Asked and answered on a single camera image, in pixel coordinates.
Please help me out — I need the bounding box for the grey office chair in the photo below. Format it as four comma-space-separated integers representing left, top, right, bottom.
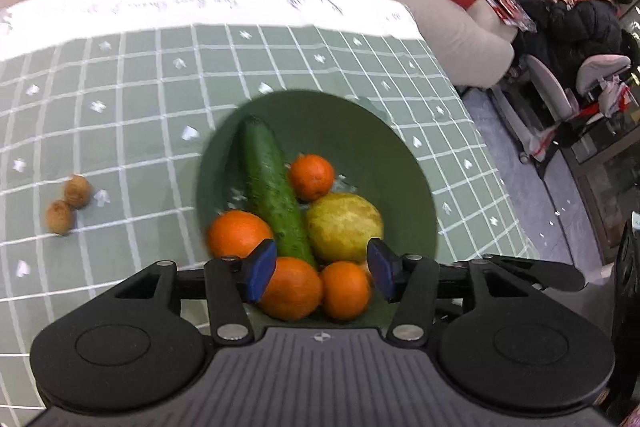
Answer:
516, 54, 632, 166

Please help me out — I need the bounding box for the green checked tablecloth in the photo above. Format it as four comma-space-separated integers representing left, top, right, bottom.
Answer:
0, 0, 542, 414

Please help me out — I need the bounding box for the dark glass cabinet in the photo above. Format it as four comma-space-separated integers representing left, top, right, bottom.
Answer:
564, 106, 640, 266

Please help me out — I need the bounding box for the green plate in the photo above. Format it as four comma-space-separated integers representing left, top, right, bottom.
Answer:
195, 89, 440, 334

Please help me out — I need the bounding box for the orange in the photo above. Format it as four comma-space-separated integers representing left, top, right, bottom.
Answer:
288, 153, 336, 202
319, 260, 374, 321
206, 209, 275, 261
257, 256, 325, 322

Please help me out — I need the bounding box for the brown kiwi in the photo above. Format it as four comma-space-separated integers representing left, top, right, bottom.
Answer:
63, 174, 94, 210
45, 199, 77, 237

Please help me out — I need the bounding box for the yellow-green pear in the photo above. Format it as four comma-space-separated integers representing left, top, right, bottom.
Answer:
304, 192, 385, 266

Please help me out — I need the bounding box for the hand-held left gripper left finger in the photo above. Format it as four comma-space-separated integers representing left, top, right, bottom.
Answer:
114, 239, 279, 348

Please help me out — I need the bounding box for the white plastic bag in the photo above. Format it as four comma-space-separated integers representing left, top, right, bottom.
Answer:
596, 76, 634, 118

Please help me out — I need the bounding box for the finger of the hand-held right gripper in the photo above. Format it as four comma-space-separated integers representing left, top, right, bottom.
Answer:
517, 256, 587, 292

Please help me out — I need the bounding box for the green cucumber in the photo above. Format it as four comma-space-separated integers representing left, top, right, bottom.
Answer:
242, 115, 319, 269

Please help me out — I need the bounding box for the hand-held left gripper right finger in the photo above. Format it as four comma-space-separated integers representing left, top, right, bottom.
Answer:
366, 237, 527, 346

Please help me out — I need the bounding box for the pile of magazines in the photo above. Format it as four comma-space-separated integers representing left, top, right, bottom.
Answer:
469, 0, 537, 34

